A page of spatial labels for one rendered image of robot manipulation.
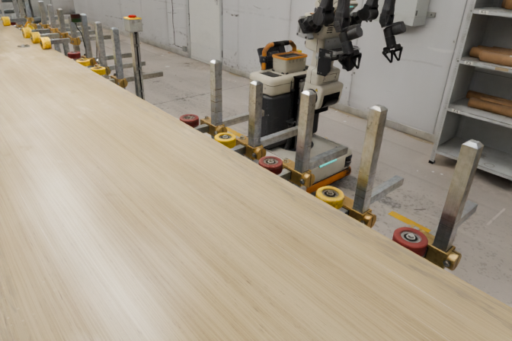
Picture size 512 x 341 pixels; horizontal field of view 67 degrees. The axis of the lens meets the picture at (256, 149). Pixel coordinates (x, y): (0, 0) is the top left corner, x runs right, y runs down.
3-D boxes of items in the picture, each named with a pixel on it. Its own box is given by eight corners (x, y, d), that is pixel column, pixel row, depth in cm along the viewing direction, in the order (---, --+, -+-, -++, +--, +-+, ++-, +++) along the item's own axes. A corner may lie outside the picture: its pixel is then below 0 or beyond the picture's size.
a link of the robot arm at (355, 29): (343, 20, 211) (333, 22, 206) (360, 13, 202) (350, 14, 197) (348, 43, 212) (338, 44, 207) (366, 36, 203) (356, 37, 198)
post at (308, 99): (296, 212, 144) (308, 88, 123) (303, 216, 142) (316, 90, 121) (289, 215, 142) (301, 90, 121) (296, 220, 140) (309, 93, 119)
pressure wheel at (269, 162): (274, 198, 127) (276, 167, 122) (253, 191, 130) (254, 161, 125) (284, 187, 134) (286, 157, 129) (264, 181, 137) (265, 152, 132)
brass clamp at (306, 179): (288, 170, 144) (289, 157, 141) (315, 184, 135) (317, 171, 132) (276, 174, 140) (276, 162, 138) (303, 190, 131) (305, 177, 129)
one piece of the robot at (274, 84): (244, 153, 297) (247, 43, 261) (294, 136, 330) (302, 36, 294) (274, 170, 275) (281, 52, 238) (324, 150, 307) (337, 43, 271)
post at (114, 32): (125, 105, 245) (115, 27, 224) (127, 106, 243) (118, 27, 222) (120, 106, 243) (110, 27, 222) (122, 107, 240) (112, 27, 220)
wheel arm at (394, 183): (394, 183, 142) (396, 173, 140) (402, 187, 140) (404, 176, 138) (316, 229, 116) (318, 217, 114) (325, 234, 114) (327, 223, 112)
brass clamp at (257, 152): (245, 146, 160) (245, 135, 158) (267, 157, 151) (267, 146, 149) (233, 150, 157) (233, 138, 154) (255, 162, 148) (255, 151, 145)
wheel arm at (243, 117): (260, 116, 191) (260, 107, 189) (264, 117, 189) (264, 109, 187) (184, 137, 165) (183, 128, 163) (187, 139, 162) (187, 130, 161)
